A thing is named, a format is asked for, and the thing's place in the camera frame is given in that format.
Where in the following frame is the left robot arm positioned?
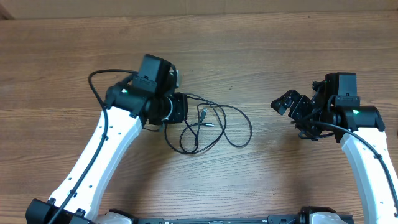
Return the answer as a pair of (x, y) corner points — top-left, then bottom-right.
(25, 54), (188, 224)

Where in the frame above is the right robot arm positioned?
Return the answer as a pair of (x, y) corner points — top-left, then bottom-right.
(271, 72), (397, 223)

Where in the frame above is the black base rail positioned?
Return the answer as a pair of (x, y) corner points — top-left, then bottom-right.
(133, 215), (300, 224)

